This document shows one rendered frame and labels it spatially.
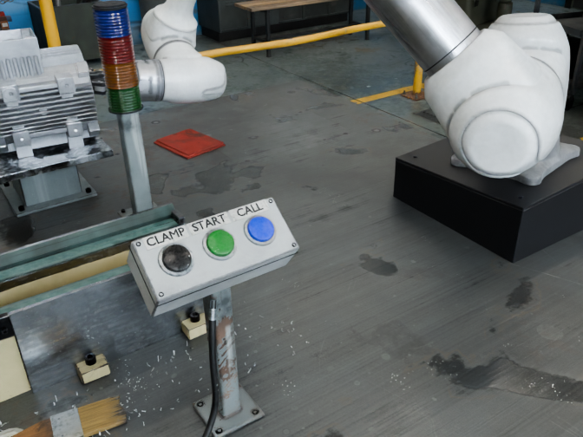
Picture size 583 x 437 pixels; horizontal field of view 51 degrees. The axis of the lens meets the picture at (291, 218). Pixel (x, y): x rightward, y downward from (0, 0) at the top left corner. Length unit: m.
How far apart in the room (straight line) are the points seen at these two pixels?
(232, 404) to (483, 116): 0.52
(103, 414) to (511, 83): 0.72
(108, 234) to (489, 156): 0.59
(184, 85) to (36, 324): 0.69
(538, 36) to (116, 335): 0.82
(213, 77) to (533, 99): 0.73
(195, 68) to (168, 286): 0.83
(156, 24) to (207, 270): 0.93
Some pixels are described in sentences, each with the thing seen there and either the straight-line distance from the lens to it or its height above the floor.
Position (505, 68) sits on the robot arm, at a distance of 0.95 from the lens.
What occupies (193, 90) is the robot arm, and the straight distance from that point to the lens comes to 1.38.
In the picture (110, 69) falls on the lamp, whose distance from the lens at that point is 1.15.
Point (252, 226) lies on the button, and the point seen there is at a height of 1.07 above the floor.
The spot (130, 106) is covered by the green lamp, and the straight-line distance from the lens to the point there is 1.16.
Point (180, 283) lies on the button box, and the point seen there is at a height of 1.05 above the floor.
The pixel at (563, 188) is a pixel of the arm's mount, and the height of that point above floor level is 0.92.
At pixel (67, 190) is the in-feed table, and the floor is 0.82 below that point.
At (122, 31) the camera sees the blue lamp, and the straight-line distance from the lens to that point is 1.13.
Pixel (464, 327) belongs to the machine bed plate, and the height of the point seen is 0.80.
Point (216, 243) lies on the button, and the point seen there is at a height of 1.07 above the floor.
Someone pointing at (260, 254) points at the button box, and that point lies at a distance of 0.66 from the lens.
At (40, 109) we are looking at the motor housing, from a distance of 1.28.
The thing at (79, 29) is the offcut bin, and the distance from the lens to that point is 5.55.
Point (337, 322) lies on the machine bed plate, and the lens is 0.96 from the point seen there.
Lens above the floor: 1.41
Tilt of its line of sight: 30 degrees down
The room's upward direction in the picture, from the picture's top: 1 degrees counter-clockwise
